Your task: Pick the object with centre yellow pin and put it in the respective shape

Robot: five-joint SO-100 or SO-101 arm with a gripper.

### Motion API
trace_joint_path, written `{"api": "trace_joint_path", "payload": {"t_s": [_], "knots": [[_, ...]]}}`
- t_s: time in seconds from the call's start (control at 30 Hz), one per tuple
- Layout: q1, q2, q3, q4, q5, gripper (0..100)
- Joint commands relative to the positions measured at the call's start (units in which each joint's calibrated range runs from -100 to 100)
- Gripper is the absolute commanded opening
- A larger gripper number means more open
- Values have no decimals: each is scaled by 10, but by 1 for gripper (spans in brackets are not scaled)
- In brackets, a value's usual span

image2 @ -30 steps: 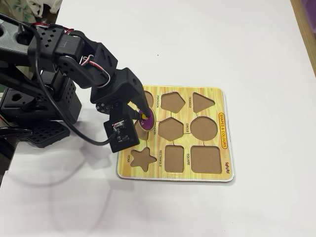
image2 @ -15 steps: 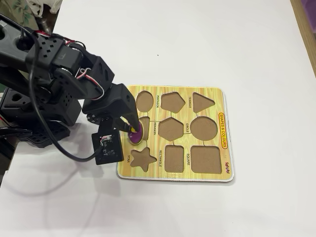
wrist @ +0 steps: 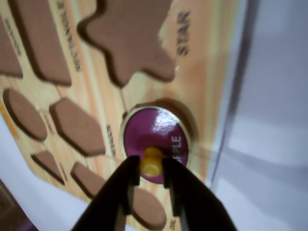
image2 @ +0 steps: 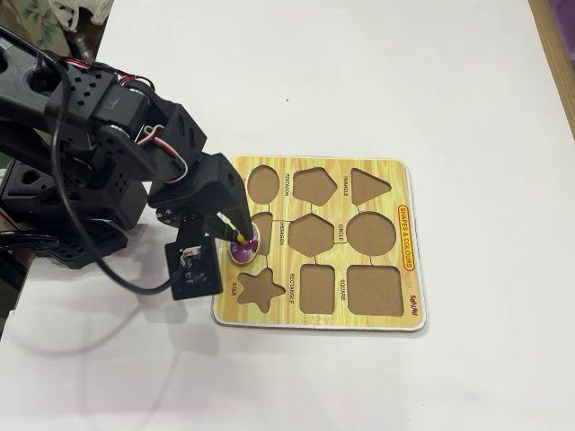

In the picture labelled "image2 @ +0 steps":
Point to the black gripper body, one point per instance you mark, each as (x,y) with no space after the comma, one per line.
(218,180)

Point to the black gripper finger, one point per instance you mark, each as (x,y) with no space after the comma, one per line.
(222,226)
(242,220)

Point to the purple oval piece yellow pin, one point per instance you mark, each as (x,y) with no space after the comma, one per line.
(240,253)

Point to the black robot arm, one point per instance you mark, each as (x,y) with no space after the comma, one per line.
(76,94)

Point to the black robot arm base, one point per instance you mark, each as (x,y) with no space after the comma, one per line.
(27,179)

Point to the wooden shape puzzle board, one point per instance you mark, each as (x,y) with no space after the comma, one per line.
(404,188)

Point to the black gridded clamp plate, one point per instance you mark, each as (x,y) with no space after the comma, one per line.
(72,258)

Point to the white plastic bag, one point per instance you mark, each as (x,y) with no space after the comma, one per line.
(85,11)

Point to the floral patterned cloth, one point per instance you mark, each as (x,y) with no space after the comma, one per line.
(27,13)

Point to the light wooden board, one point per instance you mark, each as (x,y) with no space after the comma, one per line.
(557,54)

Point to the purple plastic container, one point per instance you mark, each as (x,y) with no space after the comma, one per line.
(567,9)

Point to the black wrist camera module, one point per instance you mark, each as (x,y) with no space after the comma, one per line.
(193,269)

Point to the grey metal post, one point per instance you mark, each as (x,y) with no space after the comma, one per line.
(83,47)

